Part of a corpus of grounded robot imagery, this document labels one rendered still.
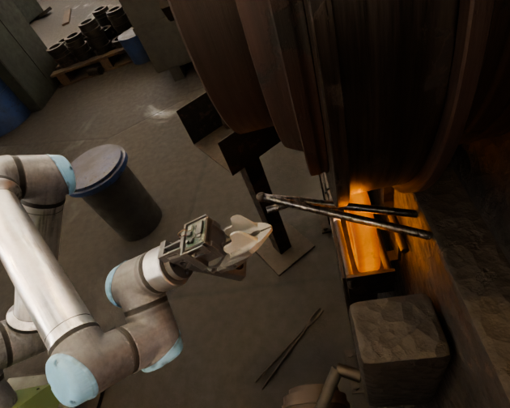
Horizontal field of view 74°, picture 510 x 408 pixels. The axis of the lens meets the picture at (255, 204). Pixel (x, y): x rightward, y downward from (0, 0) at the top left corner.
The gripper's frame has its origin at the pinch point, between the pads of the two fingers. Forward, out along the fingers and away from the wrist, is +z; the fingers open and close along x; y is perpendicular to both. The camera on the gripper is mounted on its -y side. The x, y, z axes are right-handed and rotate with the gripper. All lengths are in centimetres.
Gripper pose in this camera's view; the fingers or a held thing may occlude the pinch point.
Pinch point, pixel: (267, 231)
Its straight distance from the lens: 59.9
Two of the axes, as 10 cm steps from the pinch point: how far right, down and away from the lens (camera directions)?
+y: -5.6, -5.5, -6.2
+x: -0.2, -7.4, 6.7
